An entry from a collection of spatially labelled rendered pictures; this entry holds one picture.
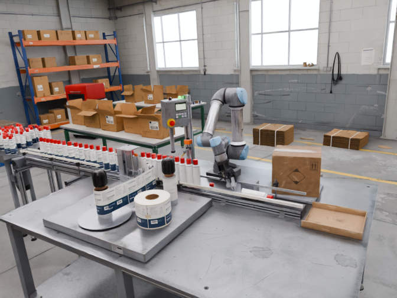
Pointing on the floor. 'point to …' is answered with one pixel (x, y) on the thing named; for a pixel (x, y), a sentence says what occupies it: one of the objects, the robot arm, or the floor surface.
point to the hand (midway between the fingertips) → (234, 187)
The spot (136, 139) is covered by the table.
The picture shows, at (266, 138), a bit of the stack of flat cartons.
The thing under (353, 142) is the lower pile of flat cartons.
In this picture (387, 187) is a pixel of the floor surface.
